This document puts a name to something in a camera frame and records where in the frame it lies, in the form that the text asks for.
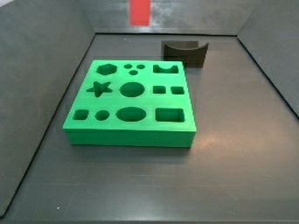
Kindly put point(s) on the red square-circle peg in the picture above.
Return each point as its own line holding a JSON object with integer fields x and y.
{"x": 139, "y": 12}

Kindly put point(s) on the green foam shape-sorter block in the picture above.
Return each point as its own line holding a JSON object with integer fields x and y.
{"x": 132, "y": 103}

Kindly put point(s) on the dark grey curved foam piece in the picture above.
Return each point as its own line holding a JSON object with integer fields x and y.
{"x": 186, "y": 51}

